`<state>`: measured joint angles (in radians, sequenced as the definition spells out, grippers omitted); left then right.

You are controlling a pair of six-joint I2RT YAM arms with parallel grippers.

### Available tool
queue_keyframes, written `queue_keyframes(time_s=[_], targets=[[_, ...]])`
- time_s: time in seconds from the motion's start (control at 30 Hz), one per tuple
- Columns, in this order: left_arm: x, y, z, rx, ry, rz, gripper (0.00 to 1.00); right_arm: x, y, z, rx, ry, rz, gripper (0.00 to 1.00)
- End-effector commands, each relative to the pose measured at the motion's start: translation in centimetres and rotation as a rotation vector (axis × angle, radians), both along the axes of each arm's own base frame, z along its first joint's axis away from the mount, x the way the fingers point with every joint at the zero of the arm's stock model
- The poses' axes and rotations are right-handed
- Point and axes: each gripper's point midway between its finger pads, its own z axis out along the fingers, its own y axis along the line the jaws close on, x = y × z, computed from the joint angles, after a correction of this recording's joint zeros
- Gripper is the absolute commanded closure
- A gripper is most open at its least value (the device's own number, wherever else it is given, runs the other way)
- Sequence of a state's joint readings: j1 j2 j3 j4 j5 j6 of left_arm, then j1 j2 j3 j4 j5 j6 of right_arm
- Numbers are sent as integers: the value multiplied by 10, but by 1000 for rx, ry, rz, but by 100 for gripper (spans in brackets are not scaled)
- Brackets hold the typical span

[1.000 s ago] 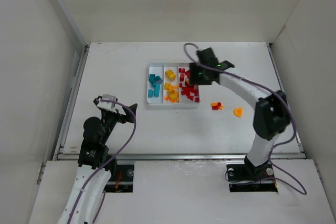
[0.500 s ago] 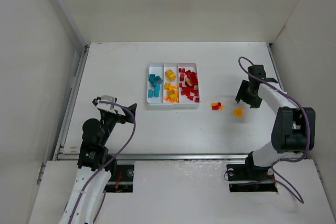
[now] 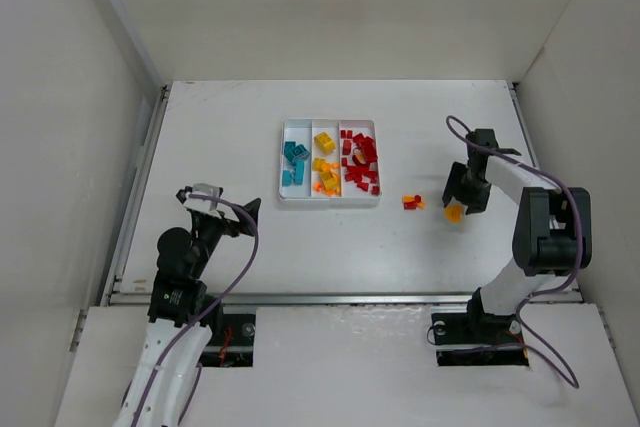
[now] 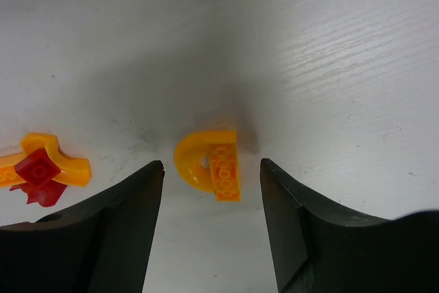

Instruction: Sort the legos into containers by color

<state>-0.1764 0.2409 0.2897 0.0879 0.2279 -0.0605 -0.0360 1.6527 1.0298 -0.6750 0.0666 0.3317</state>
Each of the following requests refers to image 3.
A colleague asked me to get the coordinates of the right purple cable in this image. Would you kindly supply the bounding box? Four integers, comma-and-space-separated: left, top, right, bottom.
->
444, 114, 587, 390

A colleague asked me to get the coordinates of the orange arch lego piece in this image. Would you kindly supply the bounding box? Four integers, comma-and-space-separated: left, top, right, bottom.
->
444, 204, 465, 224

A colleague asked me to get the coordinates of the red flower duplo piece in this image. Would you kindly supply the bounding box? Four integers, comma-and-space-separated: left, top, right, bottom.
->
351, 148, 374, 168

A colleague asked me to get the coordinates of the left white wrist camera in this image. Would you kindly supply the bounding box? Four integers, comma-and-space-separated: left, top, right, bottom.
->
175, 183, 223, 218

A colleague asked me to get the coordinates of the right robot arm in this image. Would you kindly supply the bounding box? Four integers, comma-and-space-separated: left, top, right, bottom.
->
442, 129, 592, 342

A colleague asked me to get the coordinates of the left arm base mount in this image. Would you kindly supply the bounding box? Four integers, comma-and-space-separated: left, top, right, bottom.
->
199, 304, 257, 368

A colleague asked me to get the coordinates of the yellow striped slope duplo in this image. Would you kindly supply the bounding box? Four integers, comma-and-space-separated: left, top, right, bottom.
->
319, 171, 340, 191

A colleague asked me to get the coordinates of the yellow duplo brick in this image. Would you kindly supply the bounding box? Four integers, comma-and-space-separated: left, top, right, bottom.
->
314, 132, 336, 155

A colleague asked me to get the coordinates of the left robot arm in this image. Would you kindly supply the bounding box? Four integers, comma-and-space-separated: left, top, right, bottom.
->
114, 187, 262, 426

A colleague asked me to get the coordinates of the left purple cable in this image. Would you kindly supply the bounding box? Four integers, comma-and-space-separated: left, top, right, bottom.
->
130, 192, 261, 427

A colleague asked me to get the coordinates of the aluminium front rail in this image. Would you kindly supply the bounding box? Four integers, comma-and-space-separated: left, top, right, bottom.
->
223, 293, 472, 306

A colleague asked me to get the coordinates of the white three-compartment tray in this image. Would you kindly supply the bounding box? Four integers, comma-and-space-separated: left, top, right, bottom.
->
278, 119, 381, 208

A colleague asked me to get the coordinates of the teal frog duplo piece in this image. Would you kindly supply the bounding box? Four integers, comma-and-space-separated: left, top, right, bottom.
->
293, 160, 305, 186

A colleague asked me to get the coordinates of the teal duplo brick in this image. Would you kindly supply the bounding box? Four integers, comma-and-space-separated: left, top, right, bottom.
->
283, 141, 310, 166
281, 170, 293, 187

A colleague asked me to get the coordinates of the purple cable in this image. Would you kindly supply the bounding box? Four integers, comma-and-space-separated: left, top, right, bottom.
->
130, 192, 261, 427
444, 114, 587, 390

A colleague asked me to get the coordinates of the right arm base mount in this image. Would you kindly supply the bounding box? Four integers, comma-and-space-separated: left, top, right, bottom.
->
429, 312, 529, 367

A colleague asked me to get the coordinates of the red orange lego pile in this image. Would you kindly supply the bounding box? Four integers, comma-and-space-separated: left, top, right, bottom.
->
402, 194, 426, 210

